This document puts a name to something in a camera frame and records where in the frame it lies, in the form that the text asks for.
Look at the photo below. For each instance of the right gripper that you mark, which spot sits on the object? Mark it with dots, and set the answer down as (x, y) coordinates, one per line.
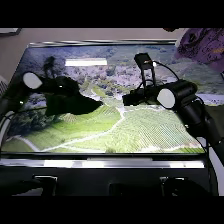
(138, 97)

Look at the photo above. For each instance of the dark green garment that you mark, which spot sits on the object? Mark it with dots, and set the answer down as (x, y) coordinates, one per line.
(77, 106)

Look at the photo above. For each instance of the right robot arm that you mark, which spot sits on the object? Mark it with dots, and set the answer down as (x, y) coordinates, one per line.
(186, 100)

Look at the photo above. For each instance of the purple garment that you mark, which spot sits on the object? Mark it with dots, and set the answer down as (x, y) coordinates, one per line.
(203, 45)

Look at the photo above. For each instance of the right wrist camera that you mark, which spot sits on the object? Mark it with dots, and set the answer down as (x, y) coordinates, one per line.
(143, 60)

